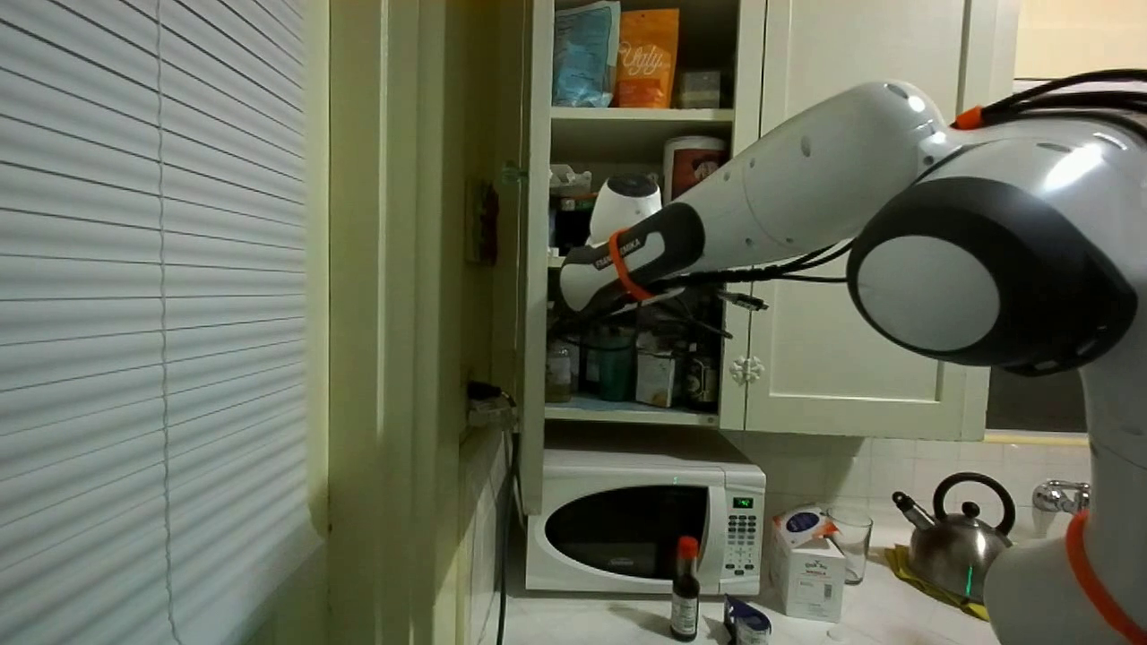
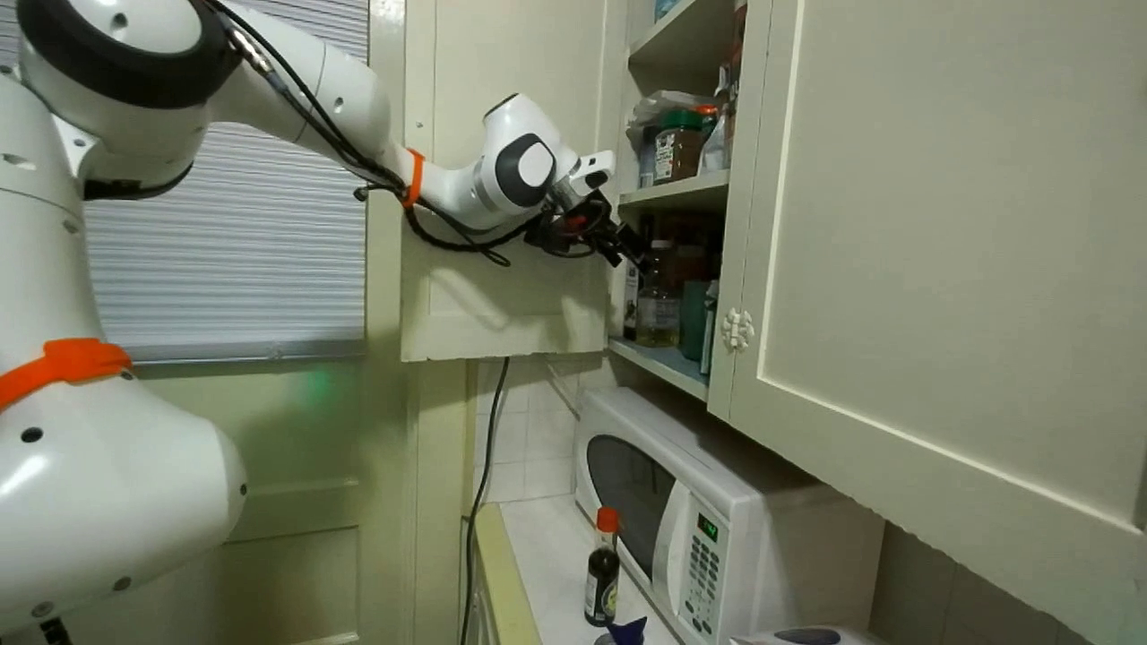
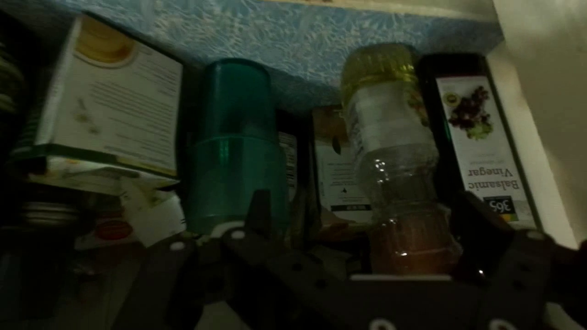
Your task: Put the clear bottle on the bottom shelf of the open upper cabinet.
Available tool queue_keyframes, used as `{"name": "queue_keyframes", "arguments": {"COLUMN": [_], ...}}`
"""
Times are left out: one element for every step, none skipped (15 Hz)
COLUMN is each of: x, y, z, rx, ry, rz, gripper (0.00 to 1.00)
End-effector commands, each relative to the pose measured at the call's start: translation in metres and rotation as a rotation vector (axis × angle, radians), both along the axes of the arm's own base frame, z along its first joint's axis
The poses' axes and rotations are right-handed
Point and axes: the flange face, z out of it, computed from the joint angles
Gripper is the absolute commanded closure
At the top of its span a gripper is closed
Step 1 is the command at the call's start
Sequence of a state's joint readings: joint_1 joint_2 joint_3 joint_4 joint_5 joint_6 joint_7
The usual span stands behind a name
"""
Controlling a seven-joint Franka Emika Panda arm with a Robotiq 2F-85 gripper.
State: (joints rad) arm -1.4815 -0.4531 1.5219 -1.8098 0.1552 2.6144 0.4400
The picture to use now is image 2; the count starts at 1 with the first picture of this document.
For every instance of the open white upper cabinet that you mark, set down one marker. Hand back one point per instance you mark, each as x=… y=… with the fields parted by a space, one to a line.
x=677 y=192

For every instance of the clear plastic bottle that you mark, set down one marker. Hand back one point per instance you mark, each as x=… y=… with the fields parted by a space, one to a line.
x=657 y=310

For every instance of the crumpled plastic bag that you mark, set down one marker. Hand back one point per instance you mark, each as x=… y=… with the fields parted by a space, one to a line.
x=654 y=118

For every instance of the open white cabinet door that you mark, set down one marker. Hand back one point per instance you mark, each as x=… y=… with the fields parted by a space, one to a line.
x=503 y=310

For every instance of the dark bottle with red cap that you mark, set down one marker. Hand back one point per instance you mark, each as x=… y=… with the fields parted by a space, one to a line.
x=603 y=578

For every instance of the white cabinet door knob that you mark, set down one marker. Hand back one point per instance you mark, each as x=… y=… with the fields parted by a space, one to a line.
x=738 y=326

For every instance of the jar with green lid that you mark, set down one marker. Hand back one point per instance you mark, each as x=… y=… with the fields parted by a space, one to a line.
x=678 y=156

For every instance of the white microwave oven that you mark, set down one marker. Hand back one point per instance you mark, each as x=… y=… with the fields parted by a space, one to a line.
x=720 y=502

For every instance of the white plastic bottle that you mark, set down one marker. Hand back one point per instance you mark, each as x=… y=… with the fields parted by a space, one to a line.
x=714 y=138

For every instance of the closed white cabinet door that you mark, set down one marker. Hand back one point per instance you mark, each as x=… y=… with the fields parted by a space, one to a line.
x=955 y=239

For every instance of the white window blinds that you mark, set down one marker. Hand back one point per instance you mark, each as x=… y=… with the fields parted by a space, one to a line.
x=238 y=261

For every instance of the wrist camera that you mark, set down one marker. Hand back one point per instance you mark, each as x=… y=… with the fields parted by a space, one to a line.
x=594 y=164

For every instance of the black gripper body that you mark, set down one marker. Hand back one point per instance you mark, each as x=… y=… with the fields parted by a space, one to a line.
x=575 y=228

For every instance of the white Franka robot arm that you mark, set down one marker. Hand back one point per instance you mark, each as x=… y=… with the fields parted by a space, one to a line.
x=109 y=479

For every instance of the green bottle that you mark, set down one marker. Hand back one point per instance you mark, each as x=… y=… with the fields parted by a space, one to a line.
x=696 y=320

